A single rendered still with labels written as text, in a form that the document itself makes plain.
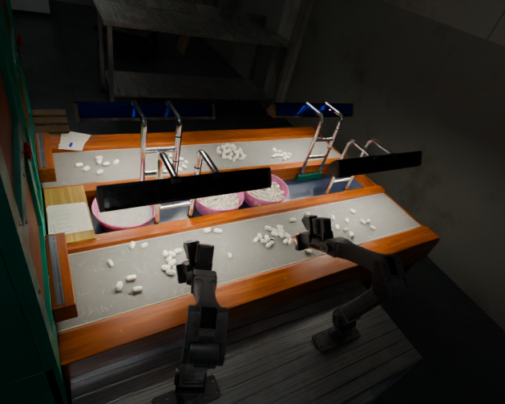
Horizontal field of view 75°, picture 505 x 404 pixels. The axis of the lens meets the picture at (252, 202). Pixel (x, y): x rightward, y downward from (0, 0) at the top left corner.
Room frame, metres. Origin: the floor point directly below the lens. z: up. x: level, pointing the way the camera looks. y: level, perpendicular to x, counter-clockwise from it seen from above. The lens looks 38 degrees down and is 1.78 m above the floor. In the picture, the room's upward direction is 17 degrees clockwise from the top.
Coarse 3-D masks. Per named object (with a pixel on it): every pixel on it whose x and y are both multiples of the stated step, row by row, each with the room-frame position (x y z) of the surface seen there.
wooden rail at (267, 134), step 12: (168, 132) 1.73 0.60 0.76; (192, 132) 1.81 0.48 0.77; (204, 132) 1.85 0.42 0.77; (216, 132) 1.90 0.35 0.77; (228, 132) 1.95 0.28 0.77; (240, 132) 2.00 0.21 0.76; (252, 132) 2.05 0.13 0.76; (264, 132) 2.10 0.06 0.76; (276, 132) 2.15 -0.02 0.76; (288, 132) 2.21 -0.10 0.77; (300, 132) 2.27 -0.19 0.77; (312, 132) 2.33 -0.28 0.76; (84, 144) 1.36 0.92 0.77; (96, 144) 1.40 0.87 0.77; (108, 144) 1.43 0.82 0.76; (120, 144) 1.46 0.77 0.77; (132, 144) 1.49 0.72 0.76; (156, 144) 1.57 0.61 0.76; (168, 144) 1.62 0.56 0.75; (192, 144) 1.71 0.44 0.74
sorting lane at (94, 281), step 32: (224, 224) 1.12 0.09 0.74; (256, 224) 1.18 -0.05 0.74; (288, 224) 1.25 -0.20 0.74; (352, 224) 1.40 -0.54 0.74; (384, 224) 1.48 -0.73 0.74; (416, 224) 1.58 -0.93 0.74; (96, 256) 0.75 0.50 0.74; (128, 256) 0.79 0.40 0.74; (160, 256) 0.84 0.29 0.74; (224, 256) 0.93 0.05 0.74; (256, 256) 0.98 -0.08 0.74; (288, 256) 1.04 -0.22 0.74; (96, 288) 0.63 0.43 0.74; (128, 288) 0.66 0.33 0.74; (160, 288) 0.70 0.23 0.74; (96, 320) 0.52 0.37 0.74
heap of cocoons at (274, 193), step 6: (276, 186) 1.54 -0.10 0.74; (252, 192) 1.41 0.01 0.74; (258, 192) 1.43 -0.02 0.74; (264, 192) 1.44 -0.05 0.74; (270, 192) 1.46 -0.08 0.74; (276, 192) 1.50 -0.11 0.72; (282, 192) 1.50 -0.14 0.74; (246, 198) 1.38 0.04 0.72; (258, 198) 1.39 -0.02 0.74; (264, 198) 1.41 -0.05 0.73; (270, 198) 1.41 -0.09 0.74; (276, 198) 1.43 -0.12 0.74; (282, 198) 1.45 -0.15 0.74; (258, 204) 1.35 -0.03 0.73
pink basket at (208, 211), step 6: (240, 192) 1.36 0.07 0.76; (240, 198) 1.33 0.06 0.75; (198, 204) 1.19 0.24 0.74; (240, 204) 1.26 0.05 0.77; (198, 210) 1.21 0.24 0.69; (204, 210) 1.18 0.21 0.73; (210, 210) 1.17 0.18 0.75; (216, 210) 1.17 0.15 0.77; (222, 210) 1.17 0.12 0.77; (228, 210) 1.19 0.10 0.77; (234, 210) 1.23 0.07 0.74
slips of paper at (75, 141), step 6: (72, 132) 1.43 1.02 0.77; (66, 138) 1.37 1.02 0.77; (72, 138) 1.38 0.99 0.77; (78, 138) 1.40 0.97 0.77; (84, 138) 1.42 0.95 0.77; (60, 144) 1.30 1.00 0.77; (66, 144) 1.32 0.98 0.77; (72, 144) 1.33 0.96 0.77; (78, 144) 1.35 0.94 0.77; (78, 150) 1.30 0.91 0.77
